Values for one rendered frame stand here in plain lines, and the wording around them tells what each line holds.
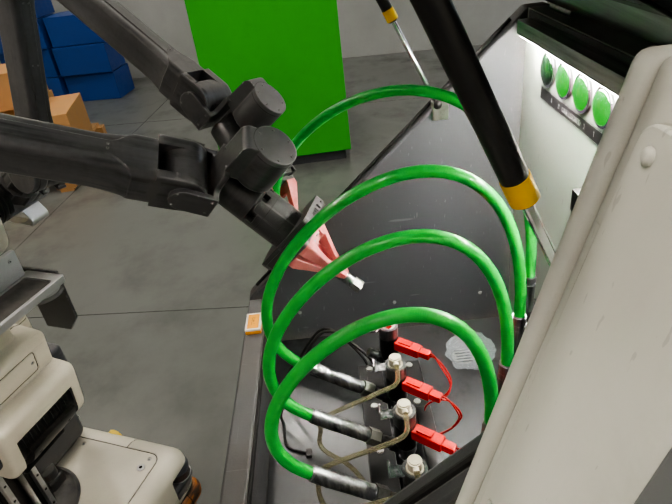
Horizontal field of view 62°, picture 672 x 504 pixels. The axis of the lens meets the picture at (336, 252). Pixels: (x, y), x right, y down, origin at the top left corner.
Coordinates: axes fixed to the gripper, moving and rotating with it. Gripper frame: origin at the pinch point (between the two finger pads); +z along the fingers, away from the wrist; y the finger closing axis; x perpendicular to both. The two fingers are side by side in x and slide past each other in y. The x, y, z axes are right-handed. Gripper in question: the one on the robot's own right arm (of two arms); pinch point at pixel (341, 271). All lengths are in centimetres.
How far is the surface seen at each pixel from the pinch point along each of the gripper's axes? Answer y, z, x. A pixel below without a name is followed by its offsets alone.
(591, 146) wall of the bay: 30.7, 14.1, 12.4
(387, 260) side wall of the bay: -13.7, 14.3, 32.0
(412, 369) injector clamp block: -10.1, 21.4, 4.7
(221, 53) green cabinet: -128, -79, 293
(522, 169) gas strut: 33.8, -5.5, -28.5
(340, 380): -7.7, 8.2, -9.1
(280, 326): 2.2, -5.4, -17.9
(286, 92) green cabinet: -124, -31, 304
